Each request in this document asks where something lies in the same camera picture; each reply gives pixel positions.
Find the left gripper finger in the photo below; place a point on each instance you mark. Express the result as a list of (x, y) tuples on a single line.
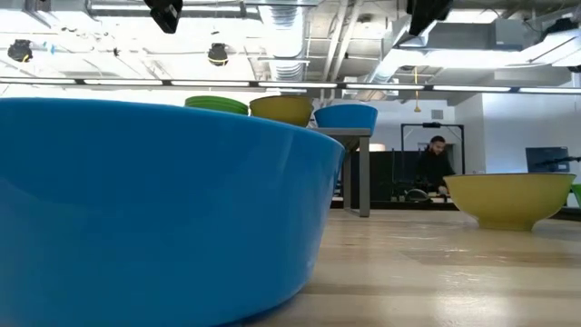
[(165, 13)]

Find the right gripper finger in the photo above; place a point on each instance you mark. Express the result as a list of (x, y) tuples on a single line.
[(426, 11)]

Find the blue plastic bowl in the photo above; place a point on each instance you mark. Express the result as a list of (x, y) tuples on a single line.
[(159, 204), (347, 118)]

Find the black ceiling-hung device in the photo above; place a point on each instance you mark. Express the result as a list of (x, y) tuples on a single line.
[(19, 50), (218, 53)]

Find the overhead LED light bar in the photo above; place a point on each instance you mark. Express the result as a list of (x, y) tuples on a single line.
[(472, 88)]

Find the person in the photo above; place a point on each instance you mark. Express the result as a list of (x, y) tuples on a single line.
[(433, 168)]

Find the grey perforated metal shelf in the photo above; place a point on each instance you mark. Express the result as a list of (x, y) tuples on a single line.
[(363, 181)]

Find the green plastic object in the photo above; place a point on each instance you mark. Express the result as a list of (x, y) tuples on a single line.
[(577, 195)]

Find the smooth silver ceiling duct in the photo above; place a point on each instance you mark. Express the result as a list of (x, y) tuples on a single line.
[(386, 68)]

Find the grey wall vent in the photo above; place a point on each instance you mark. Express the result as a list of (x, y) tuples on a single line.
[(436, 114)]

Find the black background gantry frame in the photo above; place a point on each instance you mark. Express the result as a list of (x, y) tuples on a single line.
[(431, 124)]

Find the corrugated silver ceiling duct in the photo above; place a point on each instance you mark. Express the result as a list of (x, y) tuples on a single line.
[(286, 45)]

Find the black partition wall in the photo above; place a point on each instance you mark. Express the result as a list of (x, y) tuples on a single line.
[(386, 172)]

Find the dark wall monitor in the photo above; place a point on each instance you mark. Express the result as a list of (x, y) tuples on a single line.
[(544, 156)]

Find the black aluminium rig frame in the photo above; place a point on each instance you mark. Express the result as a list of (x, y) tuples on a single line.
[(395, 205)]

